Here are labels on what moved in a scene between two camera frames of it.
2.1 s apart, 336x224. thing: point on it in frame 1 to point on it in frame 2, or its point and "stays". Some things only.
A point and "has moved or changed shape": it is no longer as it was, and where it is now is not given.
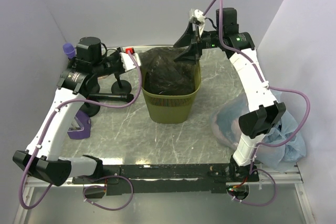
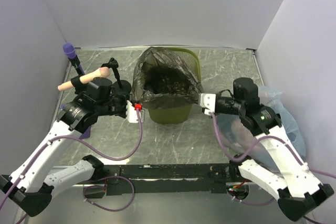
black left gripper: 117,53 to 123,96
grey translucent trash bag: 163,75 has moved or changed shape
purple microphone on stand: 69,50 stays
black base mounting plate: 168,179 stays
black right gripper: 192,39 to 219,93
